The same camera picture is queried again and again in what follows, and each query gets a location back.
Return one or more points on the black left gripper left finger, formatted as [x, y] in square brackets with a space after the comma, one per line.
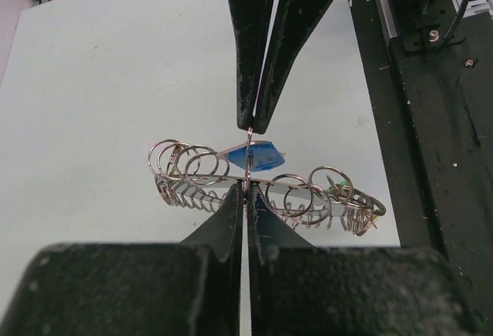
[187, 288]

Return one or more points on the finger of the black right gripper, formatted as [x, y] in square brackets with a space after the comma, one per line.
[294, 22]
[251, 21]

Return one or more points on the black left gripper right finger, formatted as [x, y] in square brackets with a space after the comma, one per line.
[297, 288]

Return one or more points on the yellow tag key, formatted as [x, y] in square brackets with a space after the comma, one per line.
[373, 221]

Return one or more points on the green tag key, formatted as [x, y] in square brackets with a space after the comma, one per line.
[340, 191]

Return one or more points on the steel disc with key rings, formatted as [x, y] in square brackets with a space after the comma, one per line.
[193, 177]

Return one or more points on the blue tag key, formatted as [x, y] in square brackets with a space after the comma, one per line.
[253, 155]

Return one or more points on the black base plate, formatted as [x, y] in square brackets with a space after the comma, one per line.
[434, 122]

